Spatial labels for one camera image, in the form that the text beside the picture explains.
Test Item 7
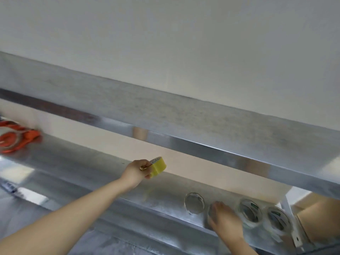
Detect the person's right hand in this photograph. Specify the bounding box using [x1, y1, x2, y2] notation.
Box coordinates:
[208, 201, 244, 243]

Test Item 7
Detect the person's left hand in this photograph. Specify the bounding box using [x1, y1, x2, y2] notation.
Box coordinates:
[120, 159, 153, 190]

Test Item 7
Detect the brown cardboard box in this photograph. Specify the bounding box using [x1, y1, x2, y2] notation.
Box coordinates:
[291, 192, 340, 245]

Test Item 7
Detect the metal rack shelf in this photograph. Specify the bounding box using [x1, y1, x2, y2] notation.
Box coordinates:
[0, 52, 340, 201]
[0, 133, 302, 255]

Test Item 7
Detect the person's right forearm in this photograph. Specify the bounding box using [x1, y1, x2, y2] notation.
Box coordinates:
[220, 237, 260, 255]

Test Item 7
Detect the yellow tape roll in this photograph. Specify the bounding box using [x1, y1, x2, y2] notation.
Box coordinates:
[140, 157, 167, 179]

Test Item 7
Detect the orange tape dispenser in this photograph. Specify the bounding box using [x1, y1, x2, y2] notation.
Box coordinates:
[0, 117, 43, 154]

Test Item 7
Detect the clear tape roll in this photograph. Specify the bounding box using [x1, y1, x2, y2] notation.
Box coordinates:
[184, 192, 205, 215]
[263, 206, 294, 238]
[238, 199, 264, 229]
[204, 202, 219, 232]

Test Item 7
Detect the person's left forearm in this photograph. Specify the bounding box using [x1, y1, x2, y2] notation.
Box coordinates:
[0, 177, 133, 255]

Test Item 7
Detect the metal rack upright post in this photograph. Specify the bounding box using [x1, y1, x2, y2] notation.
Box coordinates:
[280, 195, 312, 254]

